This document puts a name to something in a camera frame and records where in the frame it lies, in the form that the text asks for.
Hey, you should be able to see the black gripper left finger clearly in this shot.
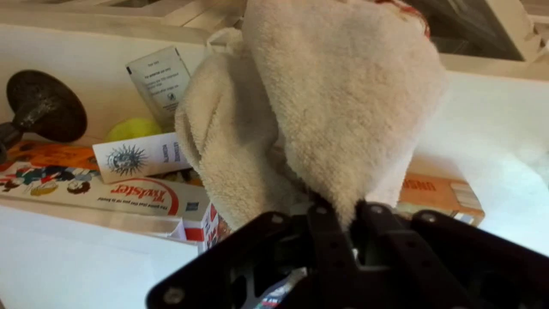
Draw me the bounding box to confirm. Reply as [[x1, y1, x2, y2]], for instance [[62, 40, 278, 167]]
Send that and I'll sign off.
[[144, 199, 369, 309]]

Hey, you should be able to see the yellow-green tennis ball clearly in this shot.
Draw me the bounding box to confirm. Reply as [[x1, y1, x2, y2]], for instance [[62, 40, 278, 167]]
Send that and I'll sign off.
[[105, 117, 165, 145]]

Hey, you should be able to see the white box with sun print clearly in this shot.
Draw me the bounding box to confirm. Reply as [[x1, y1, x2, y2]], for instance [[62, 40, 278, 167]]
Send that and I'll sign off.
[[91, 131, 194, 186]]

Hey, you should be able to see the white printed leaflet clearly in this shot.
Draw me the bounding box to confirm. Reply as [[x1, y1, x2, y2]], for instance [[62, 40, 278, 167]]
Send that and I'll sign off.
[[126, 45, 194, 129]]

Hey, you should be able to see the white towel with orange print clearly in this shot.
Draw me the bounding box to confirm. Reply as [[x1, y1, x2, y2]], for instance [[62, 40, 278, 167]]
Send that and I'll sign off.
[[174, 0, 450, 232]]

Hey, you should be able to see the white glass-pane cabinet door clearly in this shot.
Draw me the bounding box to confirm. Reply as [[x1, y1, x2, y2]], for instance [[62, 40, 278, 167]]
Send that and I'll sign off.
[[421, 0, 549, 66]]

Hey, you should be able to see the pink orange cardboard box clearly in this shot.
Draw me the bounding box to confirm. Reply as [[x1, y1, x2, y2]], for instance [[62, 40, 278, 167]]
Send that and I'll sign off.
[[397, 170, 488, 229]]

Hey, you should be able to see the white Twister game box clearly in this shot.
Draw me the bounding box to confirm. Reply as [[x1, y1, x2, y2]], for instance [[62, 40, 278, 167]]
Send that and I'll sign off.
[[0, 162, 234, 253]]

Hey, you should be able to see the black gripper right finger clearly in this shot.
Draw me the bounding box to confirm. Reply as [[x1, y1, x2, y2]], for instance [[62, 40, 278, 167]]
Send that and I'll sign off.
[[350, 199, 549, 309]]

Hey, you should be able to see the orange printed flat box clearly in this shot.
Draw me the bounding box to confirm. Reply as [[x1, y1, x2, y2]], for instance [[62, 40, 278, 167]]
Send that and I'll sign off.
[[0, 139, 100, 174]]

